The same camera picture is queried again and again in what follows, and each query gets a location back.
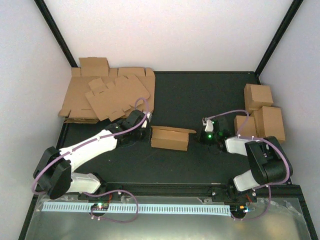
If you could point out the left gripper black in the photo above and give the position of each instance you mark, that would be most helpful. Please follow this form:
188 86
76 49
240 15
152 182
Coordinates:
147 138

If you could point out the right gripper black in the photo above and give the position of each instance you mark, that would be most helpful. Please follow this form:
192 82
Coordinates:
201 137

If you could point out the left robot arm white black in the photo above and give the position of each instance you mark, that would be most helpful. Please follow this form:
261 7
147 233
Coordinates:
56 172

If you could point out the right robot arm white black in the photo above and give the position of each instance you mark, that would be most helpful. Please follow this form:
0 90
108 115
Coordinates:
268 164

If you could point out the folded cardboard box small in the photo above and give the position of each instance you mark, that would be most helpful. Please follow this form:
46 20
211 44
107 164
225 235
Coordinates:
249 128

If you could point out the stack of flat cardboard blanks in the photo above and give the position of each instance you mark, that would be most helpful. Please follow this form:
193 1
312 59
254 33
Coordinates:
76 108

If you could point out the right controller board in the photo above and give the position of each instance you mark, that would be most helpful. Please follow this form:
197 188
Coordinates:
241 208

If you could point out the controller board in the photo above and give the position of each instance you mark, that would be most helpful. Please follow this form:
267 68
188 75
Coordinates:
99 206
241 208

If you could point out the left controller board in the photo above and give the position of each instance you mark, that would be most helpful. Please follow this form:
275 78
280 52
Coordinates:
99 206

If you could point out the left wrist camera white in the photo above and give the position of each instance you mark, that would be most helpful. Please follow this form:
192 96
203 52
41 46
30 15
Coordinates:
147 121

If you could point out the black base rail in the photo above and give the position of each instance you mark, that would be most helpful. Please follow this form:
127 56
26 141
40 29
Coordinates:
226 193

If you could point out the white slotted cable duct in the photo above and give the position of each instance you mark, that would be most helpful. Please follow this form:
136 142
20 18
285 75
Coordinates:
131 208

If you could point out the left black frame post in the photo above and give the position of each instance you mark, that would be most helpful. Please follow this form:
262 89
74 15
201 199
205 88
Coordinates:
51 23

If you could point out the black frame post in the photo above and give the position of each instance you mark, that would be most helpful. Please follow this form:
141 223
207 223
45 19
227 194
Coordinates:
286 21
51 23

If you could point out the right black frame post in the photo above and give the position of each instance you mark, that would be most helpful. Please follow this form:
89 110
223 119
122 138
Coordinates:
286 21

